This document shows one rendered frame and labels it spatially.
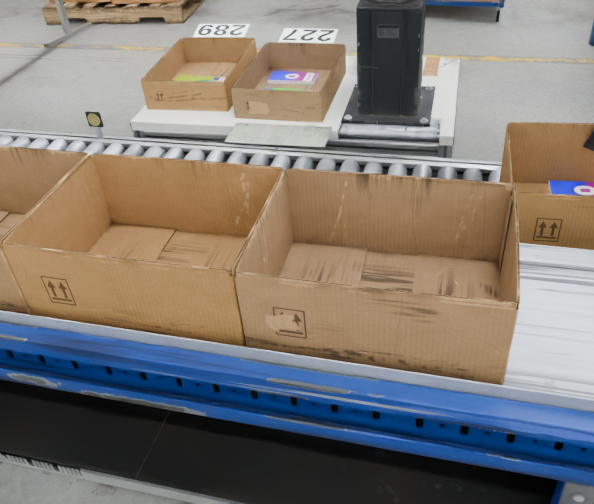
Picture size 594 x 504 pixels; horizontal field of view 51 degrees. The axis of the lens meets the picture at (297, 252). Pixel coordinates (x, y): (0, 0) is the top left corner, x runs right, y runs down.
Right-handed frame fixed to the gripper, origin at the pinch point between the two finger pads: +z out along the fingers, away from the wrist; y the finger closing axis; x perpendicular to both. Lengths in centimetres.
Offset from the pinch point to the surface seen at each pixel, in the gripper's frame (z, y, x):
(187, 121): 53, 23, 101
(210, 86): 43, 31, 98
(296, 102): 35, 27, 71
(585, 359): 5, -68, 7
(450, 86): 26, 57, 28
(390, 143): 34, 23, 40
